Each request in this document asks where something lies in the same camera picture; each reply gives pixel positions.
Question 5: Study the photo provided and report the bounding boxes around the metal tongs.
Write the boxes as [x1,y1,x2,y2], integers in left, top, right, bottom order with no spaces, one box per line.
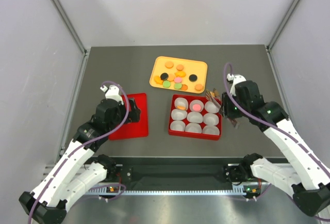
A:
[205,88,239,129]

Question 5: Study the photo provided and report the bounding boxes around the pink sandwich cookie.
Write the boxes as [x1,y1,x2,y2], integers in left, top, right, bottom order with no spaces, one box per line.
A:
[192,104,203,112]
[174,77,182,83]

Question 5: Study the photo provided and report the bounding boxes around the black sandwich cookie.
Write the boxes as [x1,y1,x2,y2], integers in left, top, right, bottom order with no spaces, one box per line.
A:
[189,74,198,82]
[160,73,169,81]

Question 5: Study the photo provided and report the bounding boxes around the orange round cookie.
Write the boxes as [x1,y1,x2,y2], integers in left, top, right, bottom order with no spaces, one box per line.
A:
[165,61,174,69]
[176,65,184,71]

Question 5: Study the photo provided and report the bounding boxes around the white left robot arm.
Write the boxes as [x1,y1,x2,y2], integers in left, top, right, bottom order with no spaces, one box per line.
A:
[19,99,141,223]

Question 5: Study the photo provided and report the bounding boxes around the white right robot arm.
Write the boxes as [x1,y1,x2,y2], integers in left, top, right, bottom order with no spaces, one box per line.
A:
[221,74,329,217]

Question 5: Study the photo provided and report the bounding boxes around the red box lid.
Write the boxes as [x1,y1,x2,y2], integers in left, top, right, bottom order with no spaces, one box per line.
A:
[108,93,149,140]

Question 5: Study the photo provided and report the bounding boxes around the red cookie box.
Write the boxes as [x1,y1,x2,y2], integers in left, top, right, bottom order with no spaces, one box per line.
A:
[168,94,222,141]

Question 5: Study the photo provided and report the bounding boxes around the green sandwich cookie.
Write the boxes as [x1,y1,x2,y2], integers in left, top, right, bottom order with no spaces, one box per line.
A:
[174,83,182,90]
[162,81,171,88]

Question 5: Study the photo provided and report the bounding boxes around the brown chip cookie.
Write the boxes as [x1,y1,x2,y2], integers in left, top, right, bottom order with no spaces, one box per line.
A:
[181,85,188,91]

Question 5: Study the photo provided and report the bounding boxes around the yellow tray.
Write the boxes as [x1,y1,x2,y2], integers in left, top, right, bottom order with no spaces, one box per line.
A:
[149,56,208,94]

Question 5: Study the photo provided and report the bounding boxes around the yellow fish cookie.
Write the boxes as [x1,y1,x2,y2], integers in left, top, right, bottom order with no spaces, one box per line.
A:
[175,71,186,78]

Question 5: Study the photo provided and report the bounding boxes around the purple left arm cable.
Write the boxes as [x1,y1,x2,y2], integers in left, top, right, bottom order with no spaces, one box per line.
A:
[27,81,129,223]

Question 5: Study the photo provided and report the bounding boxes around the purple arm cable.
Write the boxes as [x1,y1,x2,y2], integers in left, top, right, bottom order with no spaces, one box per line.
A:
[223,62,330,221]
[27,81,129,223]

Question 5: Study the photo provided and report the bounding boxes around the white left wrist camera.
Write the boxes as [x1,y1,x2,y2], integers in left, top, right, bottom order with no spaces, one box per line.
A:
[100,85,123,104]

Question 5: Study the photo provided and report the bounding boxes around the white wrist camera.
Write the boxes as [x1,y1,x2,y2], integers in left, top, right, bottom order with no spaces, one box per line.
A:
[226,73,246,95]
[100,85,123,104]

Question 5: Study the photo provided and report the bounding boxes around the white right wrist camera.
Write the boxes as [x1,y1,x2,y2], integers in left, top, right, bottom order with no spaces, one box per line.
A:
[226,73,246,95]

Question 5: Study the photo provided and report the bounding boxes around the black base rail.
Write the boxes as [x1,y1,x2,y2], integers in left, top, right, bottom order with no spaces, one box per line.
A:
[103,157,258,191]

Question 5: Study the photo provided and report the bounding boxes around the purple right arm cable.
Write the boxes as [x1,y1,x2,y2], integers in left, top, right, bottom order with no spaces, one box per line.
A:
[223,62,330,221]

